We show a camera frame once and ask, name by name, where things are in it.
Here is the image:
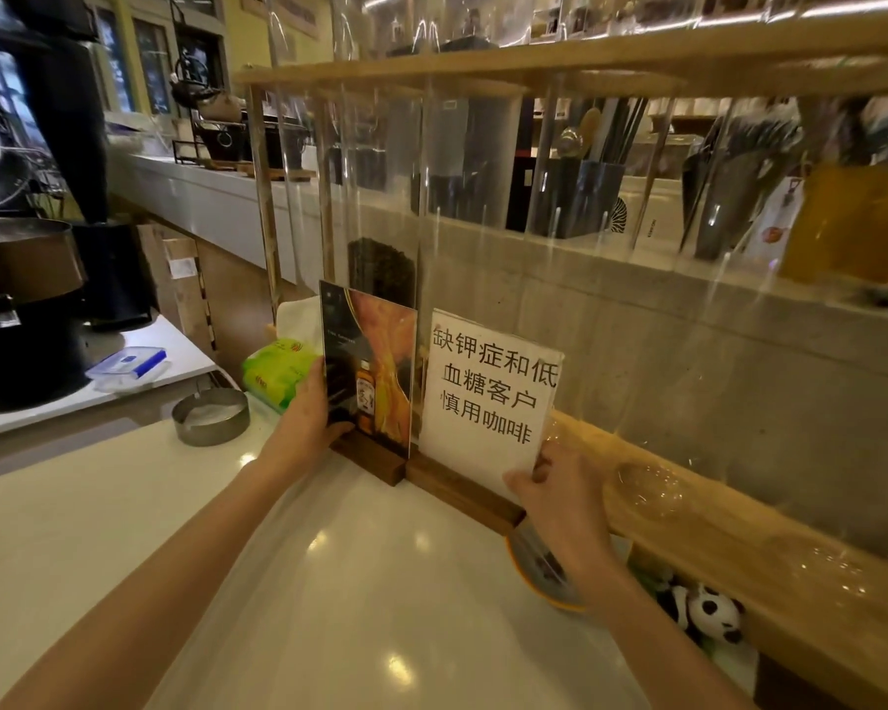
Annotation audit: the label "clear blue-lid food container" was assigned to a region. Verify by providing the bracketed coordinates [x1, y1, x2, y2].
[85, 346, 172, 394]

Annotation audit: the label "row of empty glass tubes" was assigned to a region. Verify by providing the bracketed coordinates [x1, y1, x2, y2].
[265, 0, 888, 585]

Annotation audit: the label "person's right hand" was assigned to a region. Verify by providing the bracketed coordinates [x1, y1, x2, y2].
[502, 435, 616, 578]

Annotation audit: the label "round metal ashtray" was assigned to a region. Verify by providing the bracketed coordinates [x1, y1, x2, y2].
[171, 388, 252, 447]

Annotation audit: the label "white Chinese text sign holder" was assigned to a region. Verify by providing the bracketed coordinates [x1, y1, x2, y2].
[405, 308, 566, 537]

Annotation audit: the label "white low table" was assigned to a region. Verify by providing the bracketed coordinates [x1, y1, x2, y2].
[0, 314, 220, 445]

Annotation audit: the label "green tissue box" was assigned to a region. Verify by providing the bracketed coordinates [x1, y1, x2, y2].
[241, 295, 326, 415]

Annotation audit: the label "person's left forearm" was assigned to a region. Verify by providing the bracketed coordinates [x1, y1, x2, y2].
[0, 454, 305, 710]

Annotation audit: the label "person's right forearm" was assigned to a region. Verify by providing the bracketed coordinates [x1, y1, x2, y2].
[573, 542, 756, 710]

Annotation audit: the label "whisky advert sign holder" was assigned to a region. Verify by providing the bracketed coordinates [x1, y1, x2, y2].
[319, 280, 419, 487]

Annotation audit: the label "black utensil holder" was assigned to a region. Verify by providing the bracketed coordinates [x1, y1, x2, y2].
[540, 95, 649, 240]

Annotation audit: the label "yellow translucent container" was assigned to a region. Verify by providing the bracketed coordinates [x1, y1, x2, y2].
[780, 162, 888, 286]

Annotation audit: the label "black boxy appliance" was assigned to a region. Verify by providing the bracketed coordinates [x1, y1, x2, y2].
[191, 117, 312, 171]

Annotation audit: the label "brown wall signboard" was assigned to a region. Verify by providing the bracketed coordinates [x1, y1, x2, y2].
[240, 0, 324, 41]

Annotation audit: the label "white box black fan print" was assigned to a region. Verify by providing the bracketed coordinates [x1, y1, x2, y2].
[614, 177, 686, 252]

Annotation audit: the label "person's left hand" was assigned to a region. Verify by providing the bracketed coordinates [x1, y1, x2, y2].
[255, 356, 356, 483]

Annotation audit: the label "grey utensil holder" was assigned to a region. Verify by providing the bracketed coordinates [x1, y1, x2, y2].
[680, 117, 804, 261]

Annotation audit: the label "white orange-rimmed dish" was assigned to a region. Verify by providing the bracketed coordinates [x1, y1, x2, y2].
[504, 517, 634, 613]

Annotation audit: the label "panda plush toy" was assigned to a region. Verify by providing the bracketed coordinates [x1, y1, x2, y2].
[654, 582, 747, 646]

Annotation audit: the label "wooden tube rack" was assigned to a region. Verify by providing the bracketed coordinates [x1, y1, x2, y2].
[233, 6, 888, 710]

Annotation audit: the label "black kettle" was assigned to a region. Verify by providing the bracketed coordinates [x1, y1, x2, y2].
[170, 54, 242, 123]

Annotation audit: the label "glass tube with coffee beans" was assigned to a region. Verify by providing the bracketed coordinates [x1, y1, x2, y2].
[336, 88, 423, 312]

